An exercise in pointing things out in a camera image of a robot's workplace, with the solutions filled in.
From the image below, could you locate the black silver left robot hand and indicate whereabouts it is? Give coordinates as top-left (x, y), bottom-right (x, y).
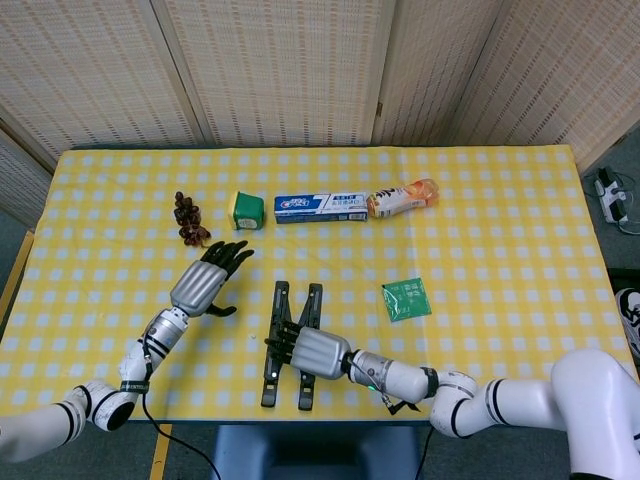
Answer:
top-left (169, 239), bottom-right (255, 320)

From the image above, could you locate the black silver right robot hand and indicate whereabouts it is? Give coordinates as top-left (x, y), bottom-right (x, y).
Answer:
top-left (263, 319), bottom-right (352, 382)

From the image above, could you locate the black folding rack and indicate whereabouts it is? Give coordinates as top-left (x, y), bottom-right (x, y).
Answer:
top-left (259, 280), bottom-right (324, 412)

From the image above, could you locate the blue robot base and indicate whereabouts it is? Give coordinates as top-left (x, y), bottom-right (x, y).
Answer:
top-left (212, 424), bottom-right (424, 480)

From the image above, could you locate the dark red grape bunch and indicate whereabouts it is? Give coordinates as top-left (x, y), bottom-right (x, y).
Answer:
top-left (173, 190), bottom-right (214, 249)

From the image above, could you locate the green yellow plastic cup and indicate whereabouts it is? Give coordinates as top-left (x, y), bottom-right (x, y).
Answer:
top-left (228, 190), bottom-right (266, 232)

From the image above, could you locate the green tea sachet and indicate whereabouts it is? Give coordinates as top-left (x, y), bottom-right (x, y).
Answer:
top-left (381, 276), bottom-right (433, 324)

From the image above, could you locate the blue white toothpaste box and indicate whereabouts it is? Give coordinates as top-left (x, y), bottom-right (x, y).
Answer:
top-left (273, 192), bottom-right (370, 225)

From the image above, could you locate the yellow floor tape strip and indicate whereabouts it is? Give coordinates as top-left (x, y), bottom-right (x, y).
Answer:
top-left (0, 229), bottom-right (36, 301)
top-left (149, 423), bottom-right (174, 479)

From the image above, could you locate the orange drink bottle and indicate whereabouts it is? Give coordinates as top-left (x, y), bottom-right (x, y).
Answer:
top-left (365, 179), bottom-right (441, 219)

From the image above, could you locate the yellow white checkered tablecloth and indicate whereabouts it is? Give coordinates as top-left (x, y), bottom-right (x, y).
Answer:
top-left (0, 144), bottom-right (640, 426)

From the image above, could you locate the white woven screen panel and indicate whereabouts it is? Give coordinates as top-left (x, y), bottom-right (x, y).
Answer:
top-left (0, 117), bottom-right (59, 229)
top-left (0, 0), bottom-right (206, 174)
top-left (372, 0), bottom-right (506, 147)
top-left (149, 0), bottom-right (399, 149)
top-left (449, 0), bottom-right (640, 171)

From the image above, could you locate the black white shoe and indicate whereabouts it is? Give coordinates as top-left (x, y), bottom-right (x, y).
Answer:
top-left (613, 287), bottom-right (640, 359)

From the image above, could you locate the white power strip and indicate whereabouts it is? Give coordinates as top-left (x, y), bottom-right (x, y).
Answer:
top-left (593, 168), bottom-right (632, 225)

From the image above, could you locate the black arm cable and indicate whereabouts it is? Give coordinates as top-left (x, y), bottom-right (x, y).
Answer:
top-left (141, 369), bottom-right (222, 480)

